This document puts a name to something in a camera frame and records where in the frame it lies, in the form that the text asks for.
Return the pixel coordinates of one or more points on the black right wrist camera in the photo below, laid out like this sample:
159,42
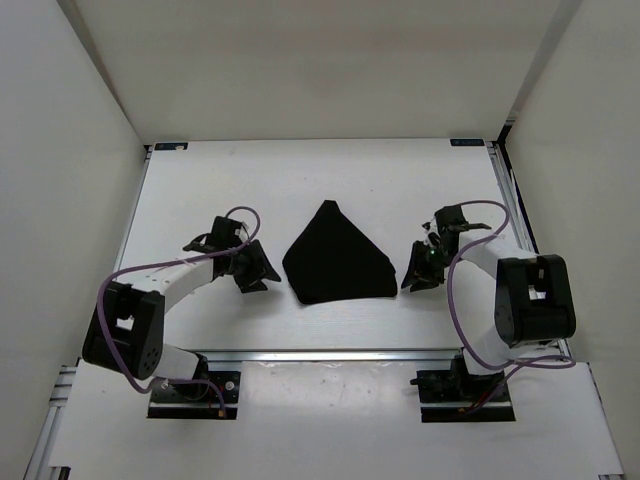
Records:
450,220

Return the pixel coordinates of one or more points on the aluminium left frame rail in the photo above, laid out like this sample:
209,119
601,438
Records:
110,196

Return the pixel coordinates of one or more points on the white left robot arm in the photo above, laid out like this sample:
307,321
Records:
126,332

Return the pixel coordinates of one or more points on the aluminium frame rail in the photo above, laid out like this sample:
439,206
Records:
520,200
110,196

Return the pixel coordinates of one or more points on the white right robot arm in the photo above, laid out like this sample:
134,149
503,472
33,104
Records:
488,354

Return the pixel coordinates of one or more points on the black skirt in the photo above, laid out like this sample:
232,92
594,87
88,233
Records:
332,260

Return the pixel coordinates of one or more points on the blue corner label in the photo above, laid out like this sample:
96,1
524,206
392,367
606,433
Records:
171,146
466,142

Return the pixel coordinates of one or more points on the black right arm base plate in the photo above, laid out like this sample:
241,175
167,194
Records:
451,397

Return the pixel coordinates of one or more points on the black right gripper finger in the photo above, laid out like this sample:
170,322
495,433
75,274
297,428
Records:
420,284
416,260

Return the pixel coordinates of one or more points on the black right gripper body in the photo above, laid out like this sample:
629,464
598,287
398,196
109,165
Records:
437,260

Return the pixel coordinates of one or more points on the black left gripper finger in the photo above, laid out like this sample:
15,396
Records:
261,266
250,286

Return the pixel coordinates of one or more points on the aluminium right frame rail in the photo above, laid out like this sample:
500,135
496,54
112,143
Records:
520,200

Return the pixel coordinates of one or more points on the blue left corner label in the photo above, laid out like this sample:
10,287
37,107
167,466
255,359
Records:
171,146

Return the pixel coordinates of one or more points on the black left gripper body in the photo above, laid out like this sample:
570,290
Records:
242,265

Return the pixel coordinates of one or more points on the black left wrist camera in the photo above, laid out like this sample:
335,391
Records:
225,234

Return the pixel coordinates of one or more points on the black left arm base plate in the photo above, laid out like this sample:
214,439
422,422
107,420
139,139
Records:
200,401

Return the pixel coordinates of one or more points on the white front cover board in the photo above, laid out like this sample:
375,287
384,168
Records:
336,421

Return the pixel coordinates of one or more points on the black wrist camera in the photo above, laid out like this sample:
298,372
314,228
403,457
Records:
225,234
450,220

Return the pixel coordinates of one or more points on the blue right corner label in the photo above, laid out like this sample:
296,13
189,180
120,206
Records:
466,142

